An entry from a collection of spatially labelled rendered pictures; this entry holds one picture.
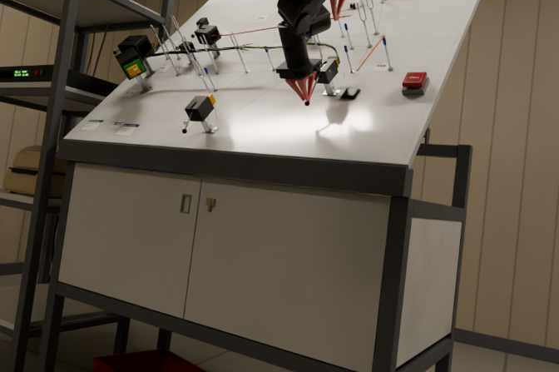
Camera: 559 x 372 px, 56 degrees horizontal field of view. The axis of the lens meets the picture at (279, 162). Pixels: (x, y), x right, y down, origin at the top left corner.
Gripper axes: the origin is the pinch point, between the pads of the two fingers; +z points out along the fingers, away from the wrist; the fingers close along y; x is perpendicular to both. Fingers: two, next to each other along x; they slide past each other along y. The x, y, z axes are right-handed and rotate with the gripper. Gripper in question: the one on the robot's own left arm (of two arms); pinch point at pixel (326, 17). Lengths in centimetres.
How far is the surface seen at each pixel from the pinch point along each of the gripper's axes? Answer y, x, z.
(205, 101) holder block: 26.6, 21.2, 19.4
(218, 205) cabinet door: 19, 29, 46
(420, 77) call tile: -24.3, -3.7, 15.2
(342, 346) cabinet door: -24, 36, 69
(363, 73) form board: -4.8, -9.8, 16.2
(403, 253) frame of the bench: -33, 25, 48
